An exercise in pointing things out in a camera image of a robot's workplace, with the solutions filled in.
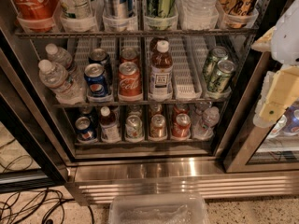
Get white ribbed gripper finger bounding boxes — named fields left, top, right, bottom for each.
left=253, top=71, right=277, bottom=128

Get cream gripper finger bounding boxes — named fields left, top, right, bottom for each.
left=251, top=26, right=276, bottom=52

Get orange can top shelf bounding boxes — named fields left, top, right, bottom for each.
left=219, top=0, right=257, bottom=28

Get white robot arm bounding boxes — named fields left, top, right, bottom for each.
left=251, top=0, right=299, bottom=128

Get right glass fridge door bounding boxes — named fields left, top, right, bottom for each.
left=217, top=51, right=299, bottom=174

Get glass fridge door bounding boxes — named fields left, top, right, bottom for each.
left=0, top=35, right=67, bottom=194
left=217, top=51, right=299, bottom=174

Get rear green can middle shelf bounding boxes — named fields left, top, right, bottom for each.
left=202, top=46, right=229, bottom=82

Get front green can middle shelf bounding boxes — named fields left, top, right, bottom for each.
left=207, top=60, right=235, bottom=93

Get water bottle bottom shelf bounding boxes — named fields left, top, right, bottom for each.
left=193, top=106, right=220, bottom=140

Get clear water bottle top shelf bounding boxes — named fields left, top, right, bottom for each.
left=182, top=0, right=219, bottom=30

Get empty white shelf tray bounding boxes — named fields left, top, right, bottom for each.
left=170, top=37, right=202, bottom=100

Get red can bottom shelf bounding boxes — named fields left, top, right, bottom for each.
left=172, top=113, right=191, bottom=138

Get tan can bottom shelf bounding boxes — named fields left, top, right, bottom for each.
left=149, top=114, right=166, bottom=138

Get stainless steel fridge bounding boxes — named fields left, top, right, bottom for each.
left=0, top=0, right=299, bottom=205

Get white green can bottom shelf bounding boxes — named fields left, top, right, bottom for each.
left=125, top=115, right=142, bottom=139

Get white green can shelf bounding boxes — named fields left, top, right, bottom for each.
left=60, top=0, right=93, bottom=19
left=125, top=115, right=142, bottom=139

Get rear red Coca-Cola can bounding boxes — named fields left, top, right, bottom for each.
left=120, top=48, right=139, bottom=65

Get front red Coca-Cola can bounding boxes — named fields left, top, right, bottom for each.
left=118, top=62, right=142, bottom=97

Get tea bottle bottom shelf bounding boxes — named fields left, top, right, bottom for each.
left=99, top=106, right=121, bottom=142

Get silver blue can top shelf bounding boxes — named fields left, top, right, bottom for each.
left=104, top=0, right=134, bottom=19

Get rear dark Pepsi can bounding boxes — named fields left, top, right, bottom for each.
left=89, top=48, right=113, bottom=85

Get front blue Pepsi can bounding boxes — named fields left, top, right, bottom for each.
left=84, top=63, right=109, bottom=97

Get blue Pepsi can bottom shelf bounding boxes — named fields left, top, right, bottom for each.
left=75, top=117, right=96, bottom=141

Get white green can top shelf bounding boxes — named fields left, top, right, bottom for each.
left=60, top=0, right=93, bottom=19

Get rear water bottle middle shelf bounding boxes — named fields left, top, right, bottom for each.
left=45, top=43, right=80, bottom=79

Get front water bottle middle shelf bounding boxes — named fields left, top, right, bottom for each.
left=38, top=60, right=85, bottom=105

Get left glass fridge door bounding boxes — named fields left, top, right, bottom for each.
left=0, top=35, right=67, bottom=194

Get red Coca-Cola can top shelf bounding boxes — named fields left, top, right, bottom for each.
left=12, top=0, right=59, bottom=33

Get cans behind right door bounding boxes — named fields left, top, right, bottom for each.
left=267, top=105, right=299, bottom=139

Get front iced tea bottle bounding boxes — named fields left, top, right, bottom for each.
left=149, top=40, right=173, bottom=95

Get clear plastic bin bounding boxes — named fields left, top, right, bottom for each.
left=108, top=193, right=210, bottom=224

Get black floor cables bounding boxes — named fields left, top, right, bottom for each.
left=0, top=137, right=95, bottom=224

